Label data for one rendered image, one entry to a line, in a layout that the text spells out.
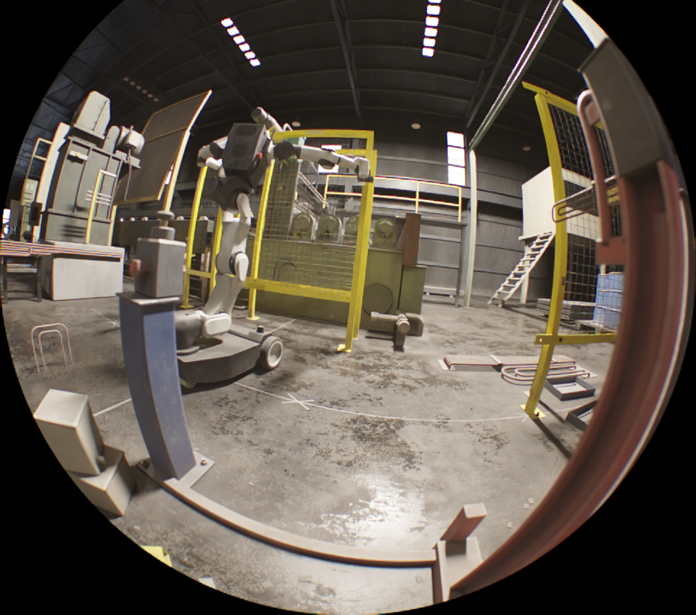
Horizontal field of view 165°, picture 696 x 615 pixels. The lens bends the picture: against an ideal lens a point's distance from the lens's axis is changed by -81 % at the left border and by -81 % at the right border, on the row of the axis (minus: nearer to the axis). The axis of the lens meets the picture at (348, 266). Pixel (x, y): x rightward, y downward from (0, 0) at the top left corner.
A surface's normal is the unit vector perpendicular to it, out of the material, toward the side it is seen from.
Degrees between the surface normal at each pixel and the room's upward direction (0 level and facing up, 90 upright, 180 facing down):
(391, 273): 90
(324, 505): 0
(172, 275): 90
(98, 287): 90
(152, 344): 90
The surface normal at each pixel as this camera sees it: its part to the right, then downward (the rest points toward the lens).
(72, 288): 0.98, 0.11
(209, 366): 0.80, 0.09
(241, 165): 0.09, 0.11
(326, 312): -0.15, -0.02
